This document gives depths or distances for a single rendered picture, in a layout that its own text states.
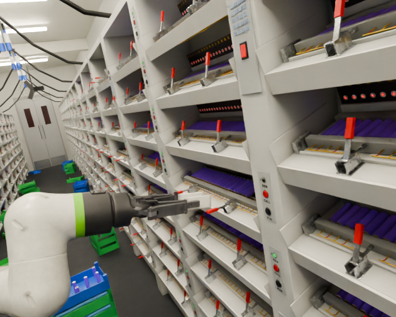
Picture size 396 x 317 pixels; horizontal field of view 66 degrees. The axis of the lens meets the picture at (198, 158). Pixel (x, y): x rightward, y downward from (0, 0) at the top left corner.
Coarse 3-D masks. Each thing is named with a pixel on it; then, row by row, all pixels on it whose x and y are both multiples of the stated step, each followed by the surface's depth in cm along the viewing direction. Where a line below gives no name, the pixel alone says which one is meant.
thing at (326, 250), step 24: (312, 216) 69; (336, 216) 67; (360, 216) 64; (384, 216) 61; (288, 240) 68; (312, 240) 67; (336, 240) 64; (360, 240) 54; (384, 240) 55; (312, 264) 63; (336, 264) 59; (360, 264) 54; (384, 264) 53; (360, 288) 53; (384, 288) 50; (384, 312) 51
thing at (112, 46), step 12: (120, 36) 182; (132, 36) 185; (108, 48) 180; (120, 48) 183; (108, 60) 181; (120, 60) 184; (132, 72) 188; (120, 84) 185; (132, 84) 188; (120, 96) 186; (120, 120) 192; (132, 120) 191; (132, 156) 193; (132, 168) 196; (144, 180) 198; (156, 264) 208; (156, 276) 216
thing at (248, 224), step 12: (192, 168) 134; (168, 180) 130; (180, 180) 132; (216, 204) 101; (216, 216) 101; (228, 216) 91; (240, 216) 88; (252, 216) 86; (240, 228) 88; (252, 228) 81
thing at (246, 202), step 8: (200, 184) 116; (208, 184) 112; (216, 192) 106; (224, 192) 100; (232, 192) 98; (224, 200) 99; (240, 200) 92; (248, 200) 89; (240, 208) 90; (248, 208) 88; (256, 208) 85
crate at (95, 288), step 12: (96, 264) 174; (72, 276) 170; (84, 276) 173; (72, 288) 167; (84, 288) 165; (96, 288) 157; (108, 288) 161; (72, 300) 151; (84, 300) 154; (60, 312) 149
